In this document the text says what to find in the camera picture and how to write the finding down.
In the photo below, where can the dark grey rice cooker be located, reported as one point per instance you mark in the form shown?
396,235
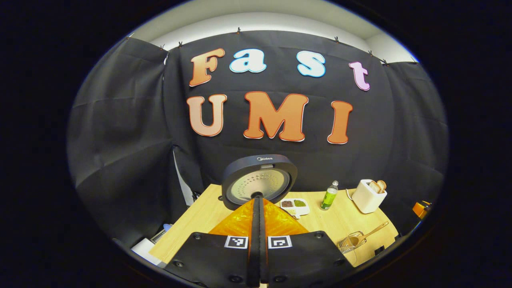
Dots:
260,182

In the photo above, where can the toasted bread slice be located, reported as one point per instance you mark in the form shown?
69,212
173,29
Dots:
374,186
382,184

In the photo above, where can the green drink bottle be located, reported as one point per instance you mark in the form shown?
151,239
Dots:
328,198

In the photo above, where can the white divided bean dish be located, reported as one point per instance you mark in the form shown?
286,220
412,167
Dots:
294,206

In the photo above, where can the white toaster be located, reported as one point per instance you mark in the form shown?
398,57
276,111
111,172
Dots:
366,198

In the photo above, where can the wooden spoon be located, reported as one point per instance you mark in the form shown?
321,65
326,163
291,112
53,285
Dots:
376,230

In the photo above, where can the black backdrop cloth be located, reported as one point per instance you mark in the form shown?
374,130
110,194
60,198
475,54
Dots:
120,140

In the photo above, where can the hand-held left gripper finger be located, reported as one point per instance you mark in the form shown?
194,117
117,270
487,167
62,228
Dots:
254,256
264,256

